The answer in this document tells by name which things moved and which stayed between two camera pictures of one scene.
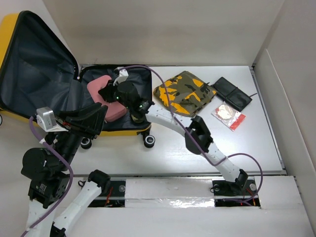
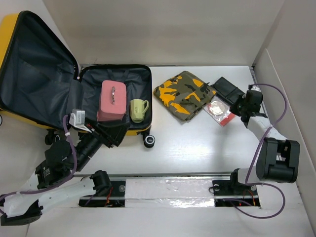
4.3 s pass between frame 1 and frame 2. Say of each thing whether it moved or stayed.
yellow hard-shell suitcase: stayed
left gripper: moved
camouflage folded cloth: stayed
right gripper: moved
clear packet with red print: moved
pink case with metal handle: moved
